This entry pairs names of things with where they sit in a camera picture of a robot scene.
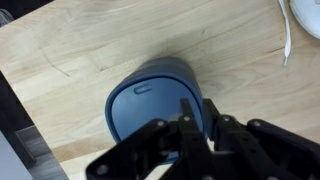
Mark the blue lidded bin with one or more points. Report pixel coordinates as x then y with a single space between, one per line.
150 106

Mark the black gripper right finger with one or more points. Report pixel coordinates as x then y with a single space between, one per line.
253 150

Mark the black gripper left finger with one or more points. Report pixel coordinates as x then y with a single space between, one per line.
186 146

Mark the white red sneaker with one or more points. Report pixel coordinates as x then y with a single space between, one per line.
308 13

